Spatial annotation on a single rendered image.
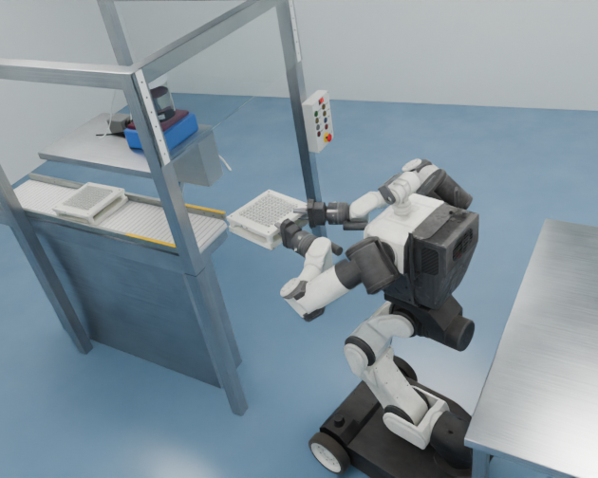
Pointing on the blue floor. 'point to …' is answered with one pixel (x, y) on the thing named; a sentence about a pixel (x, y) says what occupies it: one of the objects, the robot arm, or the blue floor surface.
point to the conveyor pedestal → (138, 307)
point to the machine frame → (46, 72)
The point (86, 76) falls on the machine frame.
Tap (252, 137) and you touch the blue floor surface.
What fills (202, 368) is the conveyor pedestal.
